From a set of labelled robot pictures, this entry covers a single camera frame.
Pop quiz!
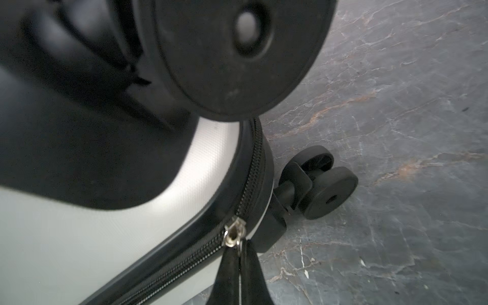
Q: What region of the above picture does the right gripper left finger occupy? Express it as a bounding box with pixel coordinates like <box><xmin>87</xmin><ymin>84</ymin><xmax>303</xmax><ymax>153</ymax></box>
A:
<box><xmin>206</xmin><ymin>245</ymin><xmax>241</xmax><ymax>305</ymax></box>

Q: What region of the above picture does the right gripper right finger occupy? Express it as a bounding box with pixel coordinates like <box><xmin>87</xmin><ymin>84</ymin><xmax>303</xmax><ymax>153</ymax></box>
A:
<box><xmin>241</xmin><ymin>240</ymin><xmax>274</xmax><ymax>305</ymax></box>

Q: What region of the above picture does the silver zipper pull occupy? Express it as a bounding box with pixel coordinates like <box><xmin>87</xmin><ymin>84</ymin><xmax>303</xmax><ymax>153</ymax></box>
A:
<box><xmin>222</xmin><ymin>216</ymin><xmax>247</xmax><ymax>252</ymax></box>

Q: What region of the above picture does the white hard-shell suitcase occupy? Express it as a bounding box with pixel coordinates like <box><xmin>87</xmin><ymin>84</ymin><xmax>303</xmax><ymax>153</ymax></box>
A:
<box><xmin>1</xmin><ymin>1</ymin><xmax>358</xmax><ymax>304</ymax></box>

